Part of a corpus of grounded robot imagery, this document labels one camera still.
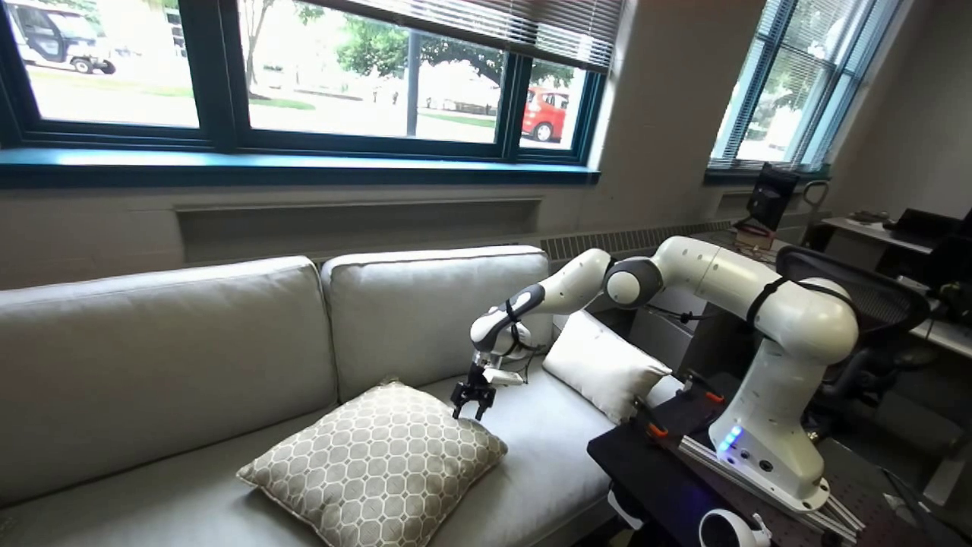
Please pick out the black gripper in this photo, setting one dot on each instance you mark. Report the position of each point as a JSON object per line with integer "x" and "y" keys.
{"x": 478, "y": 384}

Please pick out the hexagon patterned beige pillow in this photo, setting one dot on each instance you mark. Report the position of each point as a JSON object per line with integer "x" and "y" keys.
{"x": 374, "y": 467}

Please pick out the plain cream pillow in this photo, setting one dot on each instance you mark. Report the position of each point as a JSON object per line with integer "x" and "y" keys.
{"x": 601, "y": 367}

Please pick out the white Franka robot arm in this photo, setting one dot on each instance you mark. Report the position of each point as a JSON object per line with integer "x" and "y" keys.
{"x": 799, "y": 322}

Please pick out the grey sofa seat cushion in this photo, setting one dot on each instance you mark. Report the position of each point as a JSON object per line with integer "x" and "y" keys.
{"x": 183, "y": 506}
{"x": 548, "y": 467}

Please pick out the grey fabric sofa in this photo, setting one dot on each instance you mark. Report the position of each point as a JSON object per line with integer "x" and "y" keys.
{"x": 548, "y": 475}

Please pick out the grey sofa back cushion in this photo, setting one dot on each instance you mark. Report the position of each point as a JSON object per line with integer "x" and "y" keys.
{"x": 163, "y": 367}
{"x": 426, "y": 314}

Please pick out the orange black clamp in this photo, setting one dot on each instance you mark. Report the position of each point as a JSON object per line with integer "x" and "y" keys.
{"x": 653, "y": 428}
{"x": 709, "y": 396}

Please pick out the black robot table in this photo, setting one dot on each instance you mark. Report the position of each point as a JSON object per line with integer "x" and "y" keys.
{"x": 648, "y": 475}

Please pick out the red car outside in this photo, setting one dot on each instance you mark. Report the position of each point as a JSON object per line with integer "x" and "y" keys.
{"x": 548, "y": 115}

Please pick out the small wicker basket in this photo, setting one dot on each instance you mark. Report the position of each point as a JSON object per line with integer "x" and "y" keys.
{"x": 754, "y": 237}

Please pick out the dark monitor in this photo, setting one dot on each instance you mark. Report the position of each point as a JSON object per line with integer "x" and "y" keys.
{"x": 775, "y": 200}

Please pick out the grey slatted window blind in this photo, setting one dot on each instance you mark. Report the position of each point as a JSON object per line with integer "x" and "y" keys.
{"x": 506, "y": 18}

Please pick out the narrow teal side window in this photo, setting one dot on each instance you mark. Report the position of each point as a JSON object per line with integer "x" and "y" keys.
{"x": 799, "y": 70}

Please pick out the black laptop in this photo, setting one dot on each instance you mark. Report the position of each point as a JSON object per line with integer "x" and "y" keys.
{"x": 928, "y": 228}

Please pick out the dark vehicle outside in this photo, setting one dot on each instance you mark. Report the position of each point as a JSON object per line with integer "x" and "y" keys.
{"x": 56, "y": 35}

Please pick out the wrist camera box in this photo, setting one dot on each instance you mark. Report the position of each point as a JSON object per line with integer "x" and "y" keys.
{"x": 515, "y": 372}

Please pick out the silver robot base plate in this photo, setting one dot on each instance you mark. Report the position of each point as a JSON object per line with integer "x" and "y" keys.
{"x": 840, "y": 517}

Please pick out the wide teal window frame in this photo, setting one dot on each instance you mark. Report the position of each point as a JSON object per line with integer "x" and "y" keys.
{"x": 223, "y": 70}

